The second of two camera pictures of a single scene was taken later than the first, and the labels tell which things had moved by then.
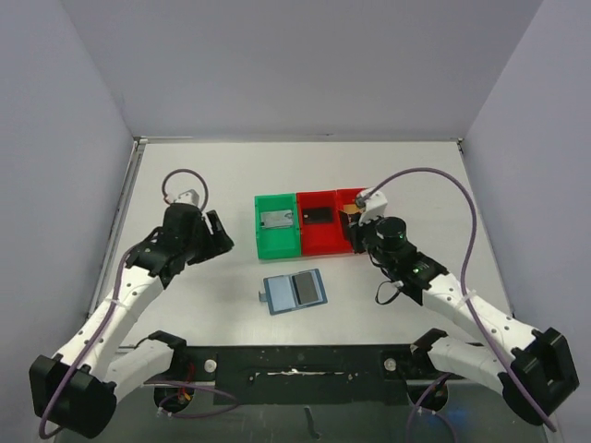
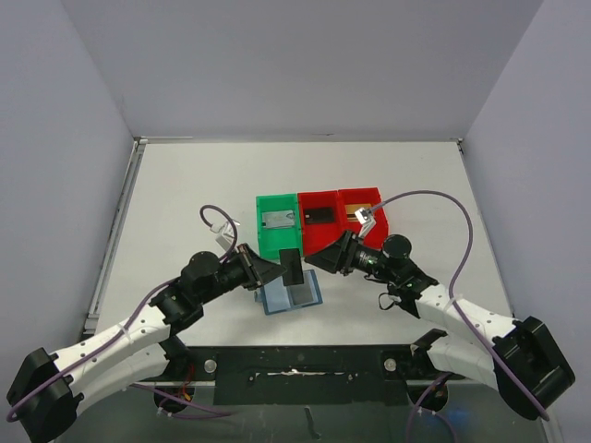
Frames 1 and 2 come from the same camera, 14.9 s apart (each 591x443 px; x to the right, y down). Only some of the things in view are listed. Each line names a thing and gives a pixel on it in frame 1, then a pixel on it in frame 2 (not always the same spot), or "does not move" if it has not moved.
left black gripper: [203, 235] to [249, 266]
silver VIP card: [276, 219] does not move
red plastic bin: [319, 239] does not move
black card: [318, 214] does not move
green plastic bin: [277, 242] does not move
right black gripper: [356, 235] to [346, 252]
